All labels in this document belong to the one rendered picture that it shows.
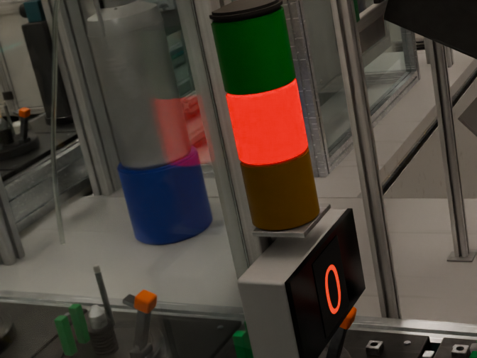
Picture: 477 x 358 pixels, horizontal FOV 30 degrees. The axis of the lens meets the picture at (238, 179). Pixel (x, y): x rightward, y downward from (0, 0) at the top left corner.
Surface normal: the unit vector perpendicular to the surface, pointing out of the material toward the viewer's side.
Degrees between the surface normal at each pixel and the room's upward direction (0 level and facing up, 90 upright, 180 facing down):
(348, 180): 0
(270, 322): 90
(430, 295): 0
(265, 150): 90
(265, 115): 90
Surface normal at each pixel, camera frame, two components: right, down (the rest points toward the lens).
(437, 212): -0.19, -0.92
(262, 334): -0.45, 0.39
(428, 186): 0.87, 0.00
